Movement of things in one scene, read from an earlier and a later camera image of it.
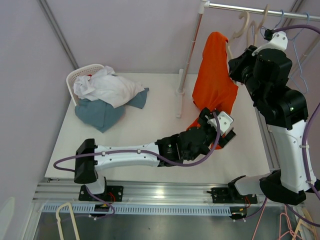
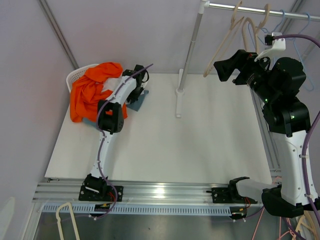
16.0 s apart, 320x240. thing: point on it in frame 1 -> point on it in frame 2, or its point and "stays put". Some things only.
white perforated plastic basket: [73, 74] stays put
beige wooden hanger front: [228, 43] -> [234, 23]
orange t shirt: [215, 88] -> [86, 92]
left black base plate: [112, 194] stays put
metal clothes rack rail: [313, 17] stays put
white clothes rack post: [183, 74] stays put
